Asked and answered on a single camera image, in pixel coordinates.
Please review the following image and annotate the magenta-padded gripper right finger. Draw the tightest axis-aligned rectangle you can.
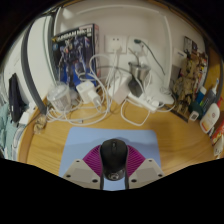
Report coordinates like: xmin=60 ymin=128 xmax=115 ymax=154
xmin=125 ymin=144 xmax=165 ymax=190

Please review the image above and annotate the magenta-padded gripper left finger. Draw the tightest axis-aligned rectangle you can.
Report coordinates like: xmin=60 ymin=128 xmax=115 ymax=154
xmin=62 ymin=144 xmax=104 ymax=191

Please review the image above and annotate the black computer mouse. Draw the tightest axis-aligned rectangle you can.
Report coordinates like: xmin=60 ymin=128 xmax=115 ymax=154
xmin=99 ymin=138 xmax=129 ymax=182

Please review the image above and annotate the light blue mouse pad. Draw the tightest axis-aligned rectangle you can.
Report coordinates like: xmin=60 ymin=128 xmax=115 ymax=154
xmin=58 ymin=126 xmax=162 ymax=192

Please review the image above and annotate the white power strip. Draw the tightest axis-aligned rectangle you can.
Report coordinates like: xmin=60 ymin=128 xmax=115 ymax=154
xmin=128 ymin=92 xmax=160 ymax=113

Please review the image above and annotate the small white charger plug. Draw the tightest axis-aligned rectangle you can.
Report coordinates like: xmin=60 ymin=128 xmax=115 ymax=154
xmin=75 ymin=81 xmax=101 ymax=105

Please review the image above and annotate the clear plastic jar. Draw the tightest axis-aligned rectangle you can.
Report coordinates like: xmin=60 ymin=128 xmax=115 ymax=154
xmin=46 ymin=82 xmax=73 ymax=113

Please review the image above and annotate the small white square clock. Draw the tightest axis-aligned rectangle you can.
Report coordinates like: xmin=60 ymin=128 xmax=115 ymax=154
xmin=188 ymin=110 xmax=200 ymax=122

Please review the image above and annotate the black power adapter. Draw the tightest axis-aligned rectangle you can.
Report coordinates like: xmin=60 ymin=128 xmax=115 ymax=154
xmin=128 ymin=78 xmax=144 ymax=98

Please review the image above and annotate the large white charger block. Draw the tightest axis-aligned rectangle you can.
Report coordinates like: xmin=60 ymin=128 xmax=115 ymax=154
xmin=108 ymin=74 xmax=133 ymax=105

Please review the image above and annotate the dark green round container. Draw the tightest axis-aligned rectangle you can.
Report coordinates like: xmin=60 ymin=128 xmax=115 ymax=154
xmin=188 ymin=101 xmax=204 ymax=116

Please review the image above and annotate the white mug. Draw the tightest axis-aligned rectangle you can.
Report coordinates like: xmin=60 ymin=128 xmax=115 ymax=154
xmin=213 ymin=134 xmax=224 ymax=159

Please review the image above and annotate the white lotion bottle red cap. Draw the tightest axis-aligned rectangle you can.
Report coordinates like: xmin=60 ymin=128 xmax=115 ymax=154
xmin=199 ymin=96 xmax=224 ymax=134

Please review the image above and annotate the bed with checked bedding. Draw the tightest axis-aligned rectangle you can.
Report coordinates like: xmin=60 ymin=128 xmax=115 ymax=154
xmin=0 ymin=103 xmax=24 ymax=161

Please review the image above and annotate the metal cup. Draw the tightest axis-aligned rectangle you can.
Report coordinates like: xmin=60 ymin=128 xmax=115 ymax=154
xmin=128 ymin=60 xmax=152 ymax=84

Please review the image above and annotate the black hanging bag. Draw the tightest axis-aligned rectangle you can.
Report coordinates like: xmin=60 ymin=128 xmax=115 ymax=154
xmin=8 ymin=73 xmax=28 ymax=124

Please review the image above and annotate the dark bottle white nozzle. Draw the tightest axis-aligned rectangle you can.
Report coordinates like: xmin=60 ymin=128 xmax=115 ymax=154
xmin=201 ymin=78 xmax=220 ymax=113

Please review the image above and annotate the blue robot model kit box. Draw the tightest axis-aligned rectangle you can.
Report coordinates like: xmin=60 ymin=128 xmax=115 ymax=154
xmin=51 ymin=23 xmax=100 ymax=89

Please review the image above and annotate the colourful printed poster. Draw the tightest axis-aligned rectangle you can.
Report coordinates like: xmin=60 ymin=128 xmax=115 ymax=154
xmin=182 ymin=35 xmax=209 ymax=68

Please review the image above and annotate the white looped cable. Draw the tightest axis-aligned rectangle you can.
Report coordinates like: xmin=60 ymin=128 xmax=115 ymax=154
xmin=120 ymin=99 xmax=151 ymax=127

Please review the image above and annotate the white cable tangle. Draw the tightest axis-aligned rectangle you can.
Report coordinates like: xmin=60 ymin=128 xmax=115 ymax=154
xmin=46 ymin=54 xmax=113 ymax=126

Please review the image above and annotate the grey metal frame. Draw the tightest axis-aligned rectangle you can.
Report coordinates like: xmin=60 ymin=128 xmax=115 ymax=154
xmin=20 ymin=6 xmax=64 ymax=116

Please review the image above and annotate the dark green cable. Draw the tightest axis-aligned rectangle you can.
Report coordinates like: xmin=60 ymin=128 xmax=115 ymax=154
xmin=133 ymin=39 xmax=166 ymax=76

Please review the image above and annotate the white wall-mounted box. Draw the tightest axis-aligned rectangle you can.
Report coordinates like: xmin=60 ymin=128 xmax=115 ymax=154
xmin=171 ymin=48 xmax=188 ymax=69

